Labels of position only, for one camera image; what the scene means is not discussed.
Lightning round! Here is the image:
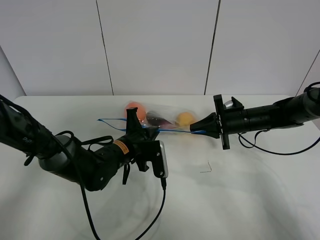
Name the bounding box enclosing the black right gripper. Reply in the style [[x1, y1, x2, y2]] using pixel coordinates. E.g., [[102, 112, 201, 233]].
[[189, 94, 245, 150]]

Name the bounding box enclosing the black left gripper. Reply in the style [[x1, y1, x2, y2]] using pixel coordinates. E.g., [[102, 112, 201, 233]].
[[113, 107, 160, 172]]

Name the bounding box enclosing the clear zip bag blue zipper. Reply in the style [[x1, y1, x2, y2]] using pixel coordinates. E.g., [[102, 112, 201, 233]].
[[98, 101, 206, 134]]

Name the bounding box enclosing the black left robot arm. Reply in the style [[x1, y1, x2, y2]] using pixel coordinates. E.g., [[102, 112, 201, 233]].
[[0, 96, 168, 192]]

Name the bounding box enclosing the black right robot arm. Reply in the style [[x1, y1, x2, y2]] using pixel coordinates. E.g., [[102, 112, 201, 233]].
[[189, 82, 320, 150]]

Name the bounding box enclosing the purple eggplant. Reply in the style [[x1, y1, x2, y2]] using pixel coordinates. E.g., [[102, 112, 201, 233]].
[[146, 111, 176, 130]]

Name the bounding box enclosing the yellow orange fruit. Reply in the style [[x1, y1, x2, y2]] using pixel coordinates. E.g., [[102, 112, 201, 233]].
[[175, 111, 196, 127]]

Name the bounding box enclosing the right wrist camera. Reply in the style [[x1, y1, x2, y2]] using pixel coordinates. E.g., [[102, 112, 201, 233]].
[[223, 96, 244, 110]]

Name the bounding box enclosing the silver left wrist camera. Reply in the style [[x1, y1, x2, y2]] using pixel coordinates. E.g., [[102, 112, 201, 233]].
[[150, 140, 169, 178]]

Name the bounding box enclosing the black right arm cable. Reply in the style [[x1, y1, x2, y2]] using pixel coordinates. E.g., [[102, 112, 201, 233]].
[[237, 129, 320, 156]]

